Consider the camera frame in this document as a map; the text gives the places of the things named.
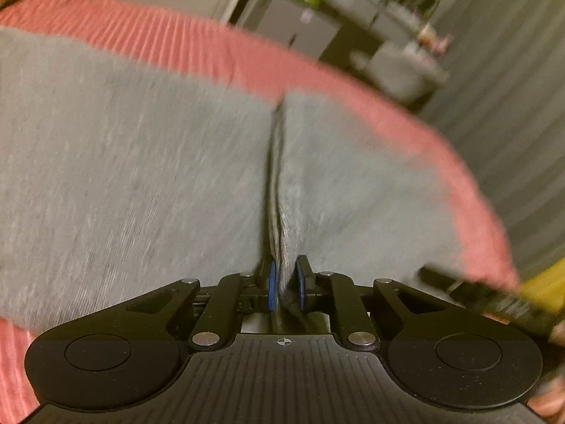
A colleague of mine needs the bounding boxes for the black desk with shelf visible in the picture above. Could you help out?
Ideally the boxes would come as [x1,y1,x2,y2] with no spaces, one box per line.
[312,0,430,87]

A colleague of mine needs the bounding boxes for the grey mini fridge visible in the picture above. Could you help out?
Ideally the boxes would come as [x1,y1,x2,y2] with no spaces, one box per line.
[242,0,340,59]

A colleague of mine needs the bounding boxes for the white plastic tub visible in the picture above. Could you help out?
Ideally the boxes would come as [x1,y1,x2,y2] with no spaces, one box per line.
[350,41,450,105]

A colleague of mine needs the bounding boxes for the grey sweatpants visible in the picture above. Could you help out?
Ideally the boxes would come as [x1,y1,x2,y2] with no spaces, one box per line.
[1,28,463,333]

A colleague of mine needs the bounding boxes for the pink ribbed bedspread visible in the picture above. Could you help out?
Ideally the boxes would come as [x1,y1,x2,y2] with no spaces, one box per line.
[0,0,520,424]

